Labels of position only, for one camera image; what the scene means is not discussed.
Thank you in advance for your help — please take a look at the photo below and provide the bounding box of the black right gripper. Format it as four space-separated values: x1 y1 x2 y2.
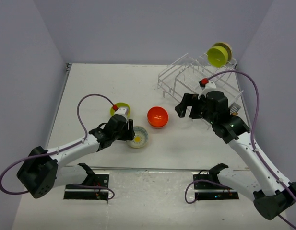
175 92 217 124

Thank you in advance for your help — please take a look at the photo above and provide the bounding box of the tan bowl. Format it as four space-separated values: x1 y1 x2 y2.
213 42 233 62
126 126 149 148

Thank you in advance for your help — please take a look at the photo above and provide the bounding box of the orange bowl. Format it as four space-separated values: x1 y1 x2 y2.
150 123 166 129
147 106 168 124

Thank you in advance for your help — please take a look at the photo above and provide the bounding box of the lime green bowl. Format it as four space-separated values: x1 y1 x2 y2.
110 102 130 118

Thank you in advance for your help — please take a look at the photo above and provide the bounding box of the olive green bowl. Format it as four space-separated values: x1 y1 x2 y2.
207 46 229 68

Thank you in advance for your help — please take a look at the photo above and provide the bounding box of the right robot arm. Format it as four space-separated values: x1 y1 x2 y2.
175 91 296 220

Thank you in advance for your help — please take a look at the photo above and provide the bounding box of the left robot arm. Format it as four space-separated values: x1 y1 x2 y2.
17 115 135 198

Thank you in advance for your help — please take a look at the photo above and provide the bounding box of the white cutlery holder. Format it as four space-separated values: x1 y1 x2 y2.
229 103 241 115

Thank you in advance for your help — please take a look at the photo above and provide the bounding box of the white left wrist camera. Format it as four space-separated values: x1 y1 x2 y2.
114 107 129 119

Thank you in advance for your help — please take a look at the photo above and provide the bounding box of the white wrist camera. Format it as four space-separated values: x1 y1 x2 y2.
114 107 129 119
198 79 217 99

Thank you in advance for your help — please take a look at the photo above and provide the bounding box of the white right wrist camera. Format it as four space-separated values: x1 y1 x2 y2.
198 79 217 99

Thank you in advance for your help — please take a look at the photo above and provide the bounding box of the white wire dish rack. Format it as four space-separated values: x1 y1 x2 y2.
157 53 247 122

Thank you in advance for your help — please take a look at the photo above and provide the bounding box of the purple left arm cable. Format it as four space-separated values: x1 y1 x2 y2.
0 93 118 200

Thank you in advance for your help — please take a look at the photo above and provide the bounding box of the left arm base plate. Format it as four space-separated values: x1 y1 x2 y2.
63 173 113 201

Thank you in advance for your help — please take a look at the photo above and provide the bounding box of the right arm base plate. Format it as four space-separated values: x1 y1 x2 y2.
193 172 239 201

